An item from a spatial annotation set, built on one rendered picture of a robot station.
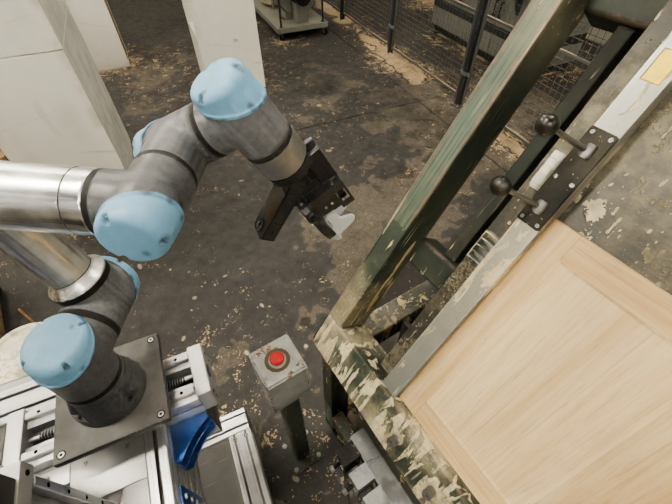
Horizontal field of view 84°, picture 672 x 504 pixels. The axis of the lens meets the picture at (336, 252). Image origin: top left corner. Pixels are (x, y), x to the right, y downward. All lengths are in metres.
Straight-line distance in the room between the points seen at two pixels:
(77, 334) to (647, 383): 0.98
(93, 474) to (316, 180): 0.80
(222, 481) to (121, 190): 1.43
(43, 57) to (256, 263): 1.57
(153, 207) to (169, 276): 2.16
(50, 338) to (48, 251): 0.15
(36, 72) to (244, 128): 2.30
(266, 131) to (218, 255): 2.12
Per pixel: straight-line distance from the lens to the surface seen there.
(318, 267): 2.40
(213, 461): 1.76
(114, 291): 0.88
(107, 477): 1.05
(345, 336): 1.09
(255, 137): 0.48
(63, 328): 0.84
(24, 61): 2.72
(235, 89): 0.46
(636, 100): 0.84
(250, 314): 2.25
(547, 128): 0.73
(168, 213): 0.43
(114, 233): 0.43
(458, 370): 0.94
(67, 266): 0.84
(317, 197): 0.58
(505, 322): 0.87
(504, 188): 0.73
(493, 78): 0.92
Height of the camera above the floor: 1.86
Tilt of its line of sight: 49 degrees down
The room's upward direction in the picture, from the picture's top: straight up
